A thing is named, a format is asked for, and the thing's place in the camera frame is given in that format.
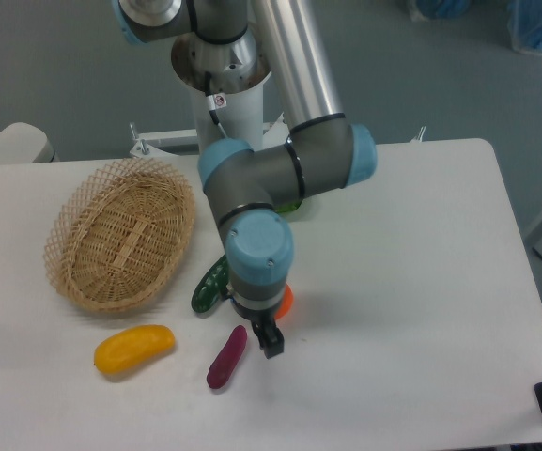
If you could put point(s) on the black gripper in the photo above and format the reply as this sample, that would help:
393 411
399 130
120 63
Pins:
258 304

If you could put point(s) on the green cucumber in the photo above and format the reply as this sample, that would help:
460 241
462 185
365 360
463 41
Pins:
212 288

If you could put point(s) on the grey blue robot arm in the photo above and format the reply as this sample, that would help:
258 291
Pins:
322 152

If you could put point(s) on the orange tangerine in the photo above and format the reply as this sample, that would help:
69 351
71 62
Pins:
286 303

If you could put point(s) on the purple sweet potato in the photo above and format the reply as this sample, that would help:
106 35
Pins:
226 361

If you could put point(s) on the green bok choy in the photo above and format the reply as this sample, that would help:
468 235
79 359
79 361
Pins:
288 208

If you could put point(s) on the yellow mango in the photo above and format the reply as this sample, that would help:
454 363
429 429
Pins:
132 347

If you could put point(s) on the woven wicker basket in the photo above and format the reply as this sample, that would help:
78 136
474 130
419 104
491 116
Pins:
121 236

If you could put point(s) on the white chair left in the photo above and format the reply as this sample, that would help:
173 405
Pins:
22 143

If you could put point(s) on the blue plastic bag middle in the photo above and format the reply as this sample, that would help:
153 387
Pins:
432 10

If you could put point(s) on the blue plastic bag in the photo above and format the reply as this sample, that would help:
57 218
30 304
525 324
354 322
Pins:
525 26
432 10

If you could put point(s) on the blue plastic bag right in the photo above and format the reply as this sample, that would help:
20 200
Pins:
525 26

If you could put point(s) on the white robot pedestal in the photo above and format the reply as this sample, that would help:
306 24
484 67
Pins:
225 83

